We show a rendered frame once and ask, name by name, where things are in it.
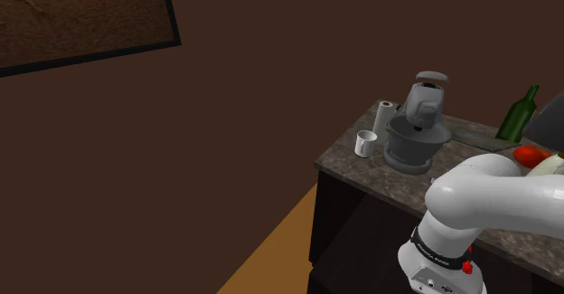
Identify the white mug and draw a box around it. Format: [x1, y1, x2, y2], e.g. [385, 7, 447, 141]
[354, 129, 379, 159]

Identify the dark kitchen cabinet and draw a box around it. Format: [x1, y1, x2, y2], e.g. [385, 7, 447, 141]
[306, 169, 564, 294]

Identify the white paper towel roll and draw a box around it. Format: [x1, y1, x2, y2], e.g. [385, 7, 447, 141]
[371, 100, 398, 146]

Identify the grey stand mixer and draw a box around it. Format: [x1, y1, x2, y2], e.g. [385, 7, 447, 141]
[381, 71, 454, 176]

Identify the grey flat board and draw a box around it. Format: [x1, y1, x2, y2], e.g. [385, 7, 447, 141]
[450, 127, 522, 154]

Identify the green glass bottle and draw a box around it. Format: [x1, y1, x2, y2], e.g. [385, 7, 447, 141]
[494, 84, 541, 143]

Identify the red round fruit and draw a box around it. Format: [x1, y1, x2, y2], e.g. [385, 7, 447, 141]
[512, 145, 553, 170]

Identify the framed brown wall picture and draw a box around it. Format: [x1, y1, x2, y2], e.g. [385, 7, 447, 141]
[0, 0, 183, 79]

